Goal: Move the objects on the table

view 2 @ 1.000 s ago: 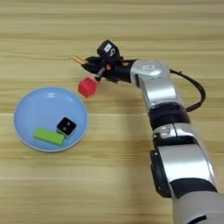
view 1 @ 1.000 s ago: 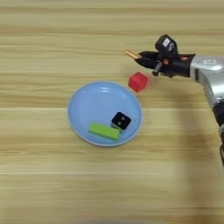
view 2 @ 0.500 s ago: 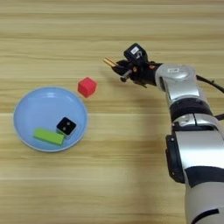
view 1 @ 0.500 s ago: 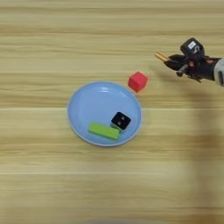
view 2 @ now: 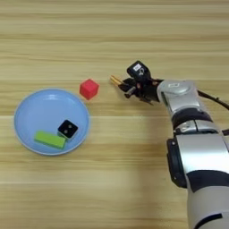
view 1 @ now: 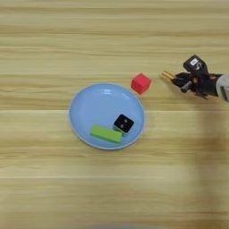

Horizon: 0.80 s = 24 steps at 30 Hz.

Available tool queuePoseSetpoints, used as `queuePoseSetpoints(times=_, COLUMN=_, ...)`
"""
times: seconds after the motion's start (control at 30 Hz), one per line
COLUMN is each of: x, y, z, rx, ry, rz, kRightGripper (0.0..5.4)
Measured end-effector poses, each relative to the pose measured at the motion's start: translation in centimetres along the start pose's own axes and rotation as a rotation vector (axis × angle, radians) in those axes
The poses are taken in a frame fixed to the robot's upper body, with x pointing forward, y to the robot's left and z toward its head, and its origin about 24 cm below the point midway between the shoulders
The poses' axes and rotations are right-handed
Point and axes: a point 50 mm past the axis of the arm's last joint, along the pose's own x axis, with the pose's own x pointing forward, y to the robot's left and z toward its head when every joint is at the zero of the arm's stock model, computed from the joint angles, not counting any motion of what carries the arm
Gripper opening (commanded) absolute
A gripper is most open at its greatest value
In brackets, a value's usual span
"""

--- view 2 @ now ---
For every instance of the green rectangular block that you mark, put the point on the green rectangular block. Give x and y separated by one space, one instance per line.
49 139

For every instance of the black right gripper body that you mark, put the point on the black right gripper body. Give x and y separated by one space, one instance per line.
147 91

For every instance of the black cube with white dots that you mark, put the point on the black cube with white dots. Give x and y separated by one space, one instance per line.
68 129

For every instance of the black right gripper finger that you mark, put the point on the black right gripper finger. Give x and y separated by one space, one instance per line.
128 81
125 87

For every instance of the small black box white label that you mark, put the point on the small black box white label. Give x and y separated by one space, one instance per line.
138 70

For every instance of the round blue plate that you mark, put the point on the round blue plate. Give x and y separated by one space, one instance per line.
35 113

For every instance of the red cube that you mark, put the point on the red cube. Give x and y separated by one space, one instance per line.
89 89

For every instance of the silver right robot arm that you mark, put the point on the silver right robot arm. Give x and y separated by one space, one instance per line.
196 155

